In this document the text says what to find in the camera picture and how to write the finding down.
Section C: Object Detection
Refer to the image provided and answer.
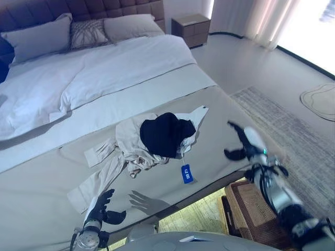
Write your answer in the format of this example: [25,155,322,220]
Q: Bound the patterned decorative cushion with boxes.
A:
[70,19,109,50]

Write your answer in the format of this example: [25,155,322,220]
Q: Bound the brown nightstand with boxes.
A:
[171,13,211,49]

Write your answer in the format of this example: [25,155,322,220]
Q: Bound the woven wicker basket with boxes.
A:
[221,181,296,250]

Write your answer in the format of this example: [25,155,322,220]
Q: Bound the white garment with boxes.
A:
[174,105,209,153]

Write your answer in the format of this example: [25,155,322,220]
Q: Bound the large grey pillow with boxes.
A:
[1,13,73,65]

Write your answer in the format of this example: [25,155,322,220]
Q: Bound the grey patterned rug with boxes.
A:
[230,86,335,218]

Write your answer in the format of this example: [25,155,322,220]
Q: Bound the beige garment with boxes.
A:
[67,112,171,214]

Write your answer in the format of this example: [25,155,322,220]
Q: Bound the black garment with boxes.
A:
[139,112,197,158]

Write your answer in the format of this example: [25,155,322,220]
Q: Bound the beige irregular floor mat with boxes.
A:
[299,83,335,122]

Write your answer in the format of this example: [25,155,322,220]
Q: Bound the blue price tag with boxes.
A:
[180,163,196,184]

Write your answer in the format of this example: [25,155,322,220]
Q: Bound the white duvet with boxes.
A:
[0,34,197,140]

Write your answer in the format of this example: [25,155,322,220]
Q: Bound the brown padded headboard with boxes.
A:
[0,0,166,35]

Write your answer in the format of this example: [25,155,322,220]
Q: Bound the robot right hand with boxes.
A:
[224,120,265,162]

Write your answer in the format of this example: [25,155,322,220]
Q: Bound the bed with beige cover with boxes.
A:
[0,33,286,251]

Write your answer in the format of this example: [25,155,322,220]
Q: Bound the white curtain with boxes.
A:
[209,0,291,50]

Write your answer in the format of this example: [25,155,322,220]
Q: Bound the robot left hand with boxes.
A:
[83,188,127,227]

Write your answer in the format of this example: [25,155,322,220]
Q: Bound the robot grey torso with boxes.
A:
[107,225,278,251]

